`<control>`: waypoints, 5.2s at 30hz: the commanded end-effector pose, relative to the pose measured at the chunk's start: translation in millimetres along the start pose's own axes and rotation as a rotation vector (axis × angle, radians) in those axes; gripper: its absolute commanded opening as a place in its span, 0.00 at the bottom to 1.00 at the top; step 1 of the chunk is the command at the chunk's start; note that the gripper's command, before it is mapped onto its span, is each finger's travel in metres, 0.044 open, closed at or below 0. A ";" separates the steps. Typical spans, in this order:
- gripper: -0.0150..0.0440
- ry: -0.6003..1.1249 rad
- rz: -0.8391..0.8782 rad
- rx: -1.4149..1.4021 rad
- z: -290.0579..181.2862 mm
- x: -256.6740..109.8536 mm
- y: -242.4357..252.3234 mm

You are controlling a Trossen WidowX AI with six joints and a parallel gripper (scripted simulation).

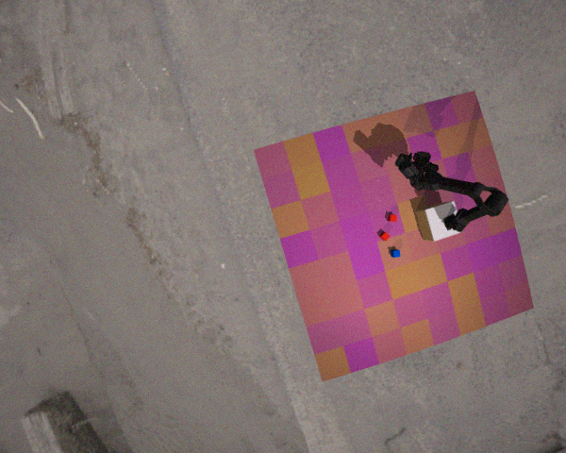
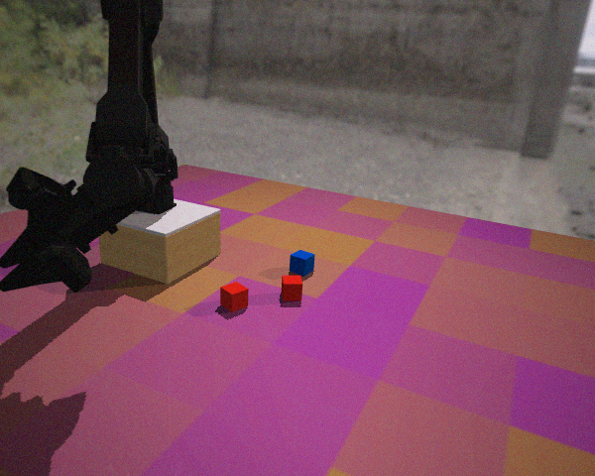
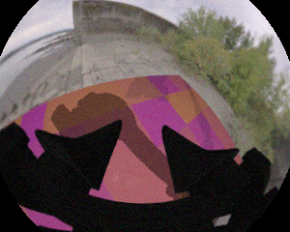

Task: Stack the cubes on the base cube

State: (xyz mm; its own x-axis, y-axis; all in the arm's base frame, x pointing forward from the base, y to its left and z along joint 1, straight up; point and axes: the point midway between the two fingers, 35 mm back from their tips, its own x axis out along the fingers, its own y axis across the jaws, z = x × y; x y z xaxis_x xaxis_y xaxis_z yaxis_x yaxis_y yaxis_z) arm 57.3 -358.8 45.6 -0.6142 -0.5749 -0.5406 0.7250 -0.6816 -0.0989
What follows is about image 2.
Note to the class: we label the blue cube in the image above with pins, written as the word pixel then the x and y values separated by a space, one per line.
pixel 301 262

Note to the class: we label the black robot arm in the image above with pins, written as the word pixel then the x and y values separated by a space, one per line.
pixel 129 152

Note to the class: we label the red cube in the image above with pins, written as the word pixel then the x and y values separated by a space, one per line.
pixel 234 296
pixel 291 288

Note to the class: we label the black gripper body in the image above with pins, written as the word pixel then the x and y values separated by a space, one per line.
pixel 58 253

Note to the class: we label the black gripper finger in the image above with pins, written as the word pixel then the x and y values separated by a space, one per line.
pixel 21 249
pixel 31 272

